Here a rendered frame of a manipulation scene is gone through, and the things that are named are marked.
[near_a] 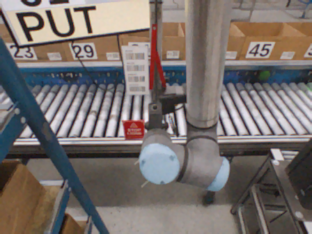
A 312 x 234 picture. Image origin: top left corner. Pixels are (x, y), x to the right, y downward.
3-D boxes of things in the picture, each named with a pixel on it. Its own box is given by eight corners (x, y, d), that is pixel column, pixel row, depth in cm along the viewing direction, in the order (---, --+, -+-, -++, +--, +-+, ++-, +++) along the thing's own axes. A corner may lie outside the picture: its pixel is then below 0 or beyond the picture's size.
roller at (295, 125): (298, 141, 102) (303, 135, 99) (259, 87, 140) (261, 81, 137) (307, 141, 102) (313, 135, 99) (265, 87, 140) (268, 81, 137)
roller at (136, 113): (141, 141, 99) (135, 145, 102) (143, 84, 137) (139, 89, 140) (133, 136, 97) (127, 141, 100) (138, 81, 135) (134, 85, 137)
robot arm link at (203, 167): (229, 144, 51) (185, 131, 50) (235, 184, 43) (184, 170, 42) (212, 162, 57) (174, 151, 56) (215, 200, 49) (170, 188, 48)
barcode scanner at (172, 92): (191, 114, 74) (191, 92, 67) (161, 118, 75) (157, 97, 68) (189, 104, 79) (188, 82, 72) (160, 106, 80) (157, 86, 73)
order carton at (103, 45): (67, 63, 129) (58, 37, 118) (79, 45, 151) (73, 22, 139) (124, 62, 130) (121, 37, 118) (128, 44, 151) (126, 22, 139)
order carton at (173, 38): (124, 62, 130) (121, 37, 118) (128, 44, 151) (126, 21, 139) (182, 61, 130) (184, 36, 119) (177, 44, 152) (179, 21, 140)
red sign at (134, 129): (125, 139, 92) (121, 120, 83) (125, 138, 93) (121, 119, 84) (158, 139, 92) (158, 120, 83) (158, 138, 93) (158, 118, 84)
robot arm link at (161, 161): (174, 192, 44) (132, 181, 43) (170, 166, 56) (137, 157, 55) (188, 156, 42) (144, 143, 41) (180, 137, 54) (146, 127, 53)
